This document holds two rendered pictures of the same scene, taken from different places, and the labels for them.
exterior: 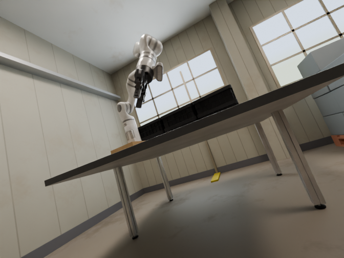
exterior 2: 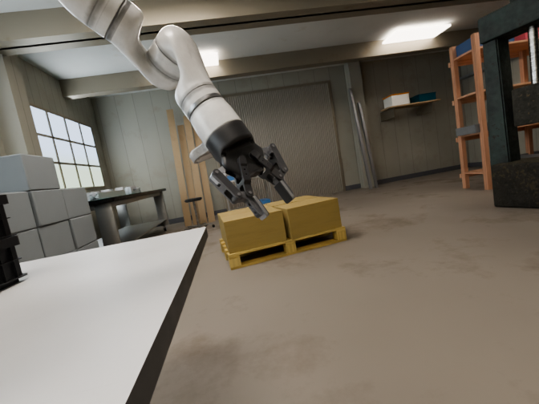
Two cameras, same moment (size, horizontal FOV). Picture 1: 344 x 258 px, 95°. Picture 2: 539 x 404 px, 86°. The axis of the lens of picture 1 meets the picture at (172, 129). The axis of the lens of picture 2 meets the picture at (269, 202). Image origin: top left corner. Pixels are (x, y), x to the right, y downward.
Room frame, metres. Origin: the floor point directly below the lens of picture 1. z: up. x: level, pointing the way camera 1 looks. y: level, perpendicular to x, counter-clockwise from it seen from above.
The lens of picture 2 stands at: (0.76, 0.51, 0.87)
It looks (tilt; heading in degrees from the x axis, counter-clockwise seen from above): 6 degrees down; 244
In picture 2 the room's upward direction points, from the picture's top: 10 degrees counter-clockwise
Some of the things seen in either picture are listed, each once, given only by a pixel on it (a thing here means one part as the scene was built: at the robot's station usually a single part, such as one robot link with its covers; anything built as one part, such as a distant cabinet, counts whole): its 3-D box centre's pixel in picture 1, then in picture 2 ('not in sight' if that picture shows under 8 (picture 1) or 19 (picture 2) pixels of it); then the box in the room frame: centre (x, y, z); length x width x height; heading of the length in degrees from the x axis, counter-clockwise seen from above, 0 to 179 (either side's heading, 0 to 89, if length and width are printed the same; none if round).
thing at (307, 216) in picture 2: not in sight; (276, 226); (-0.67, -2.40, 0.23); 1.34 x 0.98 x 0.47; 163
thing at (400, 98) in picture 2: not in sight; (395, 101); (-5.55, -4.50, 2.01); 0.48 x 0.40 x 0.27; 161
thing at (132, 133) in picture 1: (132, 132); not in sight; (1.13, 0.29, 0.84); 0.09 x 0.09 x 0.17; 69
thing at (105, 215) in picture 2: not in sight; (118, 219); (0.96, -4.79, 0.51); 2.84 x 1.12 x 1.03; 71
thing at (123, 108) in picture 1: (125, 112); not in sight; (1.13, 0.29, 1.00); 0.09 x 0.09 x 0.17; 50
